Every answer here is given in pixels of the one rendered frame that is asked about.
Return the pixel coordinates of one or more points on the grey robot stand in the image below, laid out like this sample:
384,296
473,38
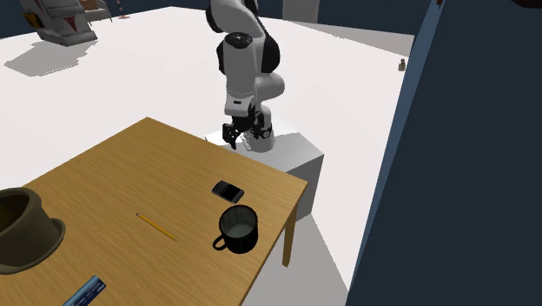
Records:
296,156

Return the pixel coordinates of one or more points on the yellow pencil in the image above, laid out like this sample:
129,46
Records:
156,227

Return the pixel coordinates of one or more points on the black phone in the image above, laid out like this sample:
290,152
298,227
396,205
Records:
228,191

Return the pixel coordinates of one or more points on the olive brown hat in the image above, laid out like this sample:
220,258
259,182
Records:
25,231

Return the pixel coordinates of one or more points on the wooden table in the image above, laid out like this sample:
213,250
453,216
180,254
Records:
127,178

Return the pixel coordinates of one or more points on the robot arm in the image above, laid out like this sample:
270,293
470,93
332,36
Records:
237,72

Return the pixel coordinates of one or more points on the white grey model aircraft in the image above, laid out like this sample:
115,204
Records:
57,21

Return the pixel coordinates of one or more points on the black mug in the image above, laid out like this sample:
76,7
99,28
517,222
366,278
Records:
238,231

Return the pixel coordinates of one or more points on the small brown figure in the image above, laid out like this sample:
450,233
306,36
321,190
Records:
402,65

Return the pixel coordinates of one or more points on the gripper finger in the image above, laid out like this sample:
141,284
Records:
230,133

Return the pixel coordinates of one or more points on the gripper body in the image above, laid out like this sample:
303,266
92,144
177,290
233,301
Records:
242,121

